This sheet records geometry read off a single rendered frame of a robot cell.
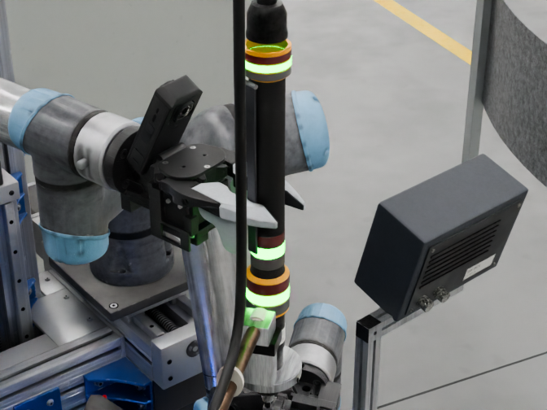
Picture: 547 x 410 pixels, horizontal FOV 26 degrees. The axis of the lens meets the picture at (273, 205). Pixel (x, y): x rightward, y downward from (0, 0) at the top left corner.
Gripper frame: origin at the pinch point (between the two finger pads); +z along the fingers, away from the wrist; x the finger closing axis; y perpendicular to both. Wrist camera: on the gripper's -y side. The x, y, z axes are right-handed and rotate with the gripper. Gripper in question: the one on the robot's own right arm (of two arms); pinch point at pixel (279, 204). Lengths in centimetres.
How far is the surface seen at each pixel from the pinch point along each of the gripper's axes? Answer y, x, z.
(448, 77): 167, -349, -182
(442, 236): 44, -65, -19
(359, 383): 73, -57, -28
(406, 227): 42, -62, -24
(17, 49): 64, -101, -165
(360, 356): 67, -57, -28
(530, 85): 87, -208, -75
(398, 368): 167, -164, -85
